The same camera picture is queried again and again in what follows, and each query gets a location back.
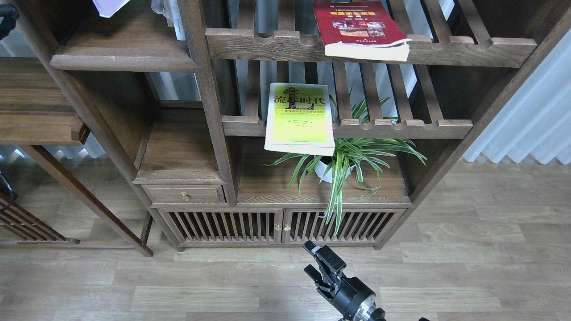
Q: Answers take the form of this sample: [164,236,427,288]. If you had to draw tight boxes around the right slatted cabinet door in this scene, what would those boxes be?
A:
[281,209,405,246]

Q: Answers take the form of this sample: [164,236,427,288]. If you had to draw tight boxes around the green spider plant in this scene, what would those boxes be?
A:
[263,89,428,234]

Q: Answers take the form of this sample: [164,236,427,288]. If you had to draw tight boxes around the red paperback book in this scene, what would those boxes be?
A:
[313,1,410,62]

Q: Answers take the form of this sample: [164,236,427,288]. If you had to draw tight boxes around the small wooden drawer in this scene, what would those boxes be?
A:
[141,184,226,204]

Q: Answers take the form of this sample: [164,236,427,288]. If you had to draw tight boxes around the yellow green paperback book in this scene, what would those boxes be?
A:
[264,82,335,156]

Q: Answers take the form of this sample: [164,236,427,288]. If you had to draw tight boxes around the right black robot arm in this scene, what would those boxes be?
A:
[303,240,385,321]

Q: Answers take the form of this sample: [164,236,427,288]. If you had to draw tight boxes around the white lavender paperback book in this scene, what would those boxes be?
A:
[92,0,130,18]

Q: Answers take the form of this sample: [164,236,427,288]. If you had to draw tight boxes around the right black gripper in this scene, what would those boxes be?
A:
[302,240,385,321]

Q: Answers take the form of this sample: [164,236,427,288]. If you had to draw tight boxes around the white object on upper shelf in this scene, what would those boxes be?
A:
[151,0,186,41]

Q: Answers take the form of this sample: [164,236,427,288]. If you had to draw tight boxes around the white plant pot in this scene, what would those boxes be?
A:
[314,156,356,184]

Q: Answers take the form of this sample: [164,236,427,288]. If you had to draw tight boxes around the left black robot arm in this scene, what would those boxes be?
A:
[0,4,20,40]

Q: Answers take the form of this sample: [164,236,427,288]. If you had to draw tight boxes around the white curtain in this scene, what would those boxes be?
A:
[463,32,571,165]

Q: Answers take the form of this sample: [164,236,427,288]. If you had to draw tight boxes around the dark wooden bookshelf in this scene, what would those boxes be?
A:
[9,0,570,250]

